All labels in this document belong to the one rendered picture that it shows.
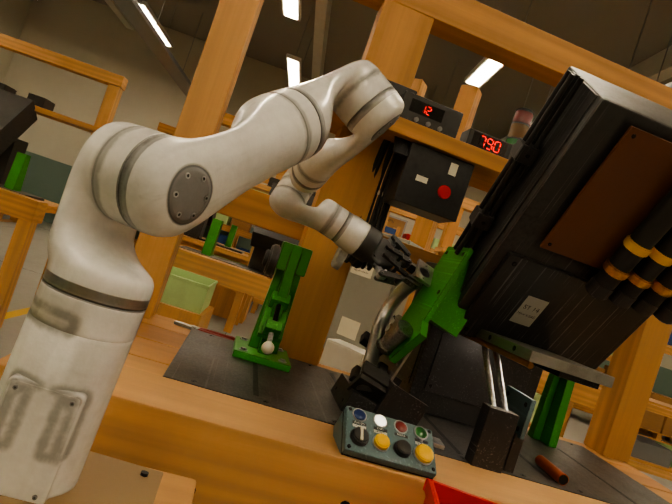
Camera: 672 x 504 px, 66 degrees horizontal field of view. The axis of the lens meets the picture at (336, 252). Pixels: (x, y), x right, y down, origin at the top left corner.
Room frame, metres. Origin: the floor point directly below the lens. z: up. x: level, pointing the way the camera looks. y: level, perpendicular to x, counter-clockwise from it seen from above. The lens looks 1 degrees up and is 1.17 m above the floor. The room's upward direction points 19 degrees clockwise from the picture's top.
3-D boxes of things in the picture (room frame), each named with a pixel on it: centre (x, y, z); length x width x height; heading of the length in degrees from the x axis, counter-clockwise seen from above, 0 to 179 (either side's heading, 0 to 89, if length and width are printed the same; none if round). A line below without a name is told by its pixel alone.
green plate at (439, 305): (1.07, -0.24, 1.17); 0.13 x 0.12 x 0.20; 99
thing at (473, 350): (1.30, -0.39, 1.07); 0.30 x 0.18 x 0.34; 99
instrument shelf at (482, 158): (1.40, -0.27, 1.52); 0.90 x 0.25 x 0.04; 99
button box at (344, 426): (0.82, -0.17, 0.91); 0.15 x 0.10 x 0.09; 99
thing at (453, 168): (1.33, -0.16, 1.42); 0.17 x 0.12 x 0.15; 99
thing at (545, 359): (1.06, -0.40, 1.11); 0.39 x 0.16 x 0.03; 9
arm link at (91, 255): (0.48, 0.19, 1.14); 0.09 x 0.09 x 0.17; 67
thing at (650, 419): (9.35, -6.22, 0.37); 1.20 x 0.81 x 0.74; 96
